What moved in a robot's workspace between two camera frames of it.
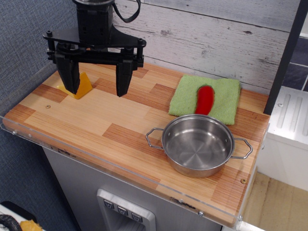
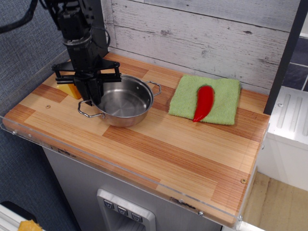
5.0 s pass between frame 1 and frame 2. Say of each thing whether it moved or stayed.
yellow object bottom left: stayed
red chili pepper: stayed
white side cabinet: stayed
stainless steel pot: moved
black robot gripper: moved
